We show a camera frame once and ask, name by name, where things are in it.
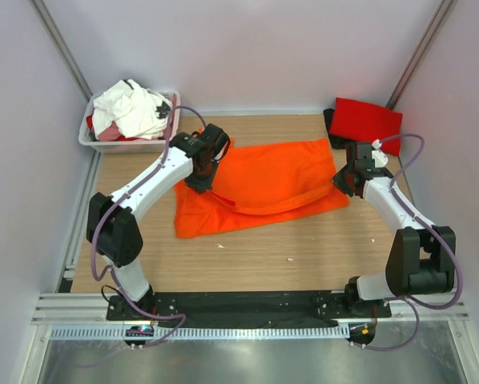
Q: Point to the slotted grey cable duct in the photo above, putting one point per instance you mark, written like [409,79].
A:
[148,333]

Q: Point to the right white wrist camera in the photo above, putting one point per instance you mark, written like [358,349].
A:
[378,155]

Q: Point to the folded red t shirt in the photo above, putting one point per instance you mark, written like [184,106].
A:
[384,121]

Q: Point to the white plastic basket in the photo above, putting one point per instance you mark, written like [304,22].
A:
[85,137]

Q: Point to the orange t shirt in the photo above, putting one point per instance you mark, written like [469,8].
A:
[261,185]

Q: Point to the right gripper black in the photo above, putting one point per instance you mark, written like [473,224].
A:
[338,181]

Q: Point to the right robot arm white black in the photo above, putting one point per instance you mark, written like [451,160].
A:
[422,257]

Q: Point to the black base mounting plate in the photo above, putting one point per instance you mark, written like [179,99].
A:
[302,309]

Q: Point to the crumpled white t shirt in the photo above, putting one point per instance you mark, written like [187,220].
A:
[139,113]

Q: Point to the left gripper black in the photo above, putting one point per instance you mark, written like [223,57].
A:
[200,186]

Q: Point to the red garment in basket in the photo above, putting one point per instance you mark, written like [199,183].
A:
[90,126]

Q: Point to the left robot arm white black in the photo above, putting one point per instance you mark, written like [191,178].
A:
[113,220]

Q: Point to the pink garment in basket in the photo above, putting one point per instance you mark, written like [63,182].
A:
[110,134]

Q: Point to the folded black t shirt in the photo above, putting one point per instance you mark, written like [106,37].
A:
[345,127]

